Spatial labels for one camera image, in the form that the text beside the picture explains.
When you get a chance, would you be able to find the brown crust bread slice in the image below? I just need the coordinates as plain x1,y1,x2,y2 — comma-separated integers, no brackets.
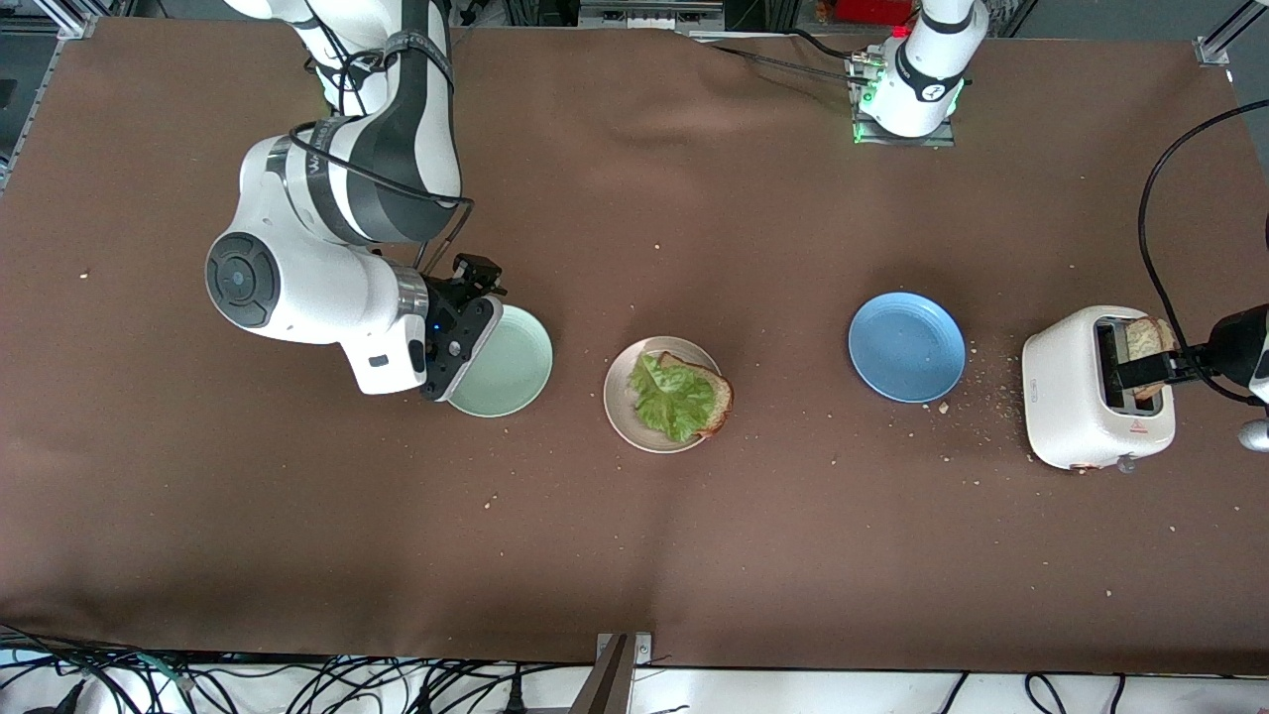
649,351,736,438
1124,316,1181,403

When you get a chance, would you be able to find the green lettuce leaf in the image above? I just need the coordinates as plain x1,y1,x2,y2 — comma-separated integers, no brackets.
628,351,717,444

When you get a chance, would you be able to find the pale green round plate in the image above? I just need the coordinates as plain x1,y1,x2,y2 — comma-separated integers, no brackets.
446,303,554,418

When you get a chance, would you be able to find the beige round plate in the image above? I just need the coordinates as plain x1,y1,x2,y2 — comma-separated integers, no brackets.
603,336,727,455

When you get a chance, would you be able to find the blue round plate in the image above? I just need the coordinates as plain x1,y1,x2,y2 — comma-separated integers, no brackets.
848,292,967,405

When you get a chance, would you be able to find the white two-slot toaster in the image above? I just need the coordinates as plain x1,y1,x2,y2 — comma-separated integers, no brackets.
1021,304,1178,472

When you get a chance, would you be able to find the brown table cloth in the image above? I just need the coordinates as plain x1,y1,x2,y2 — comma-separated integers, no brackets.
0,18,1269,677

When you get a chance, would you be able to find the grey power strip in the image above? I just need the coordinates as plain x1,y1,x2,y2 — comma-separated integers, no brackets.
577,0,728,33

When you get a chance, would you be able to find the red box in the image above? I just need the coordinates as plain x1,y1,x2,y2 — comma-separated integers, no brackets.
831,0,918,27

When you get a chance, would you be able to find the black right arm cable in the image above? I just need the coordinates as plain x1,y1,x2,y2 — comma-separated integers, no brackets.
288,0,475,274

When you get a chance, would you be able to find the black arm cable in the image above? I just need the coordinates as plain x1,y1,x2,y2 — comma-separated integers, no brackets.
288,0,475,274
1137,97,1269,408

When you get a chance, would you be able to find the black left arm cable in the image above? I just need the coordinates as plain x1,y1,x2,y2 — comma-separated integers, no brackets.
1137,97,1269,408

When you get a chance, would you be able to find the aluminium frame profile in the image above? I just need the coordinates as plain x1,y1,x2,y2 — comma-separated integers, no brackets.
35,0,112,41
1194,0,1269,68

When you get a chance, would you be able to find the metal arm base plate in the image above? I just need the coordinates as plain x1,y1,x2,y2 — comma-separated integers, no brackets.
850,50,959,149

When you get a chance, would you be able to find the black base cable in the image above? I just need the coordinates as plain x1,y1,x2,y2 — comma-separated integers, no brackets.
684,28,873,90

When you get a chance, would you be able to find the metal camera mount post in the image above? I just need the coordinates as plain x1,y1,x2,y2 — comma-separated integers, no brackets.
570,632,654,714

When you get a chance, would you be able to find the teal cable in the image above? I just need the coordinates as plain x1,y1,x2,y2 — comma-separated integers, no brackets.
134,650,199,695

